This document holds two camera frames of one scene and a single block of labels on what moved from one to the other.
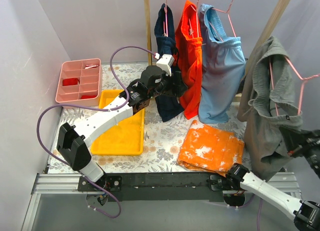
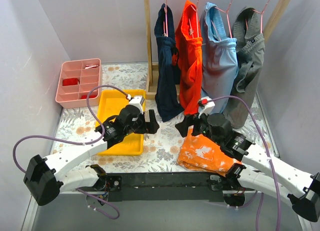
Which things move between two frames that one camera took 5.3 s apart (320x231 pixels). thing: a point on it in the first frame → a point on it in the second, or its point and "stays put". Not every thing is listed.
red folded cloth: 70,81 stays put
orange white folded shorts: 206,148 stays put
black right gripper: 292,143 → 195,127
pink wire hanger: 303,80 → 262,14
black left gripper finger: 180,85 → 152,126
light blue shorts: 222,64 stays put
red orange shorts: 188,59 stays put
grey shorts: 268,103 → 250,45
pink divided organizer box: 79,83 stays put
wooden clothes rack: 264,35 stays put
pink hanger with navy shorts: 165,24 stays put
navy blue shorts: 168,107 stays put
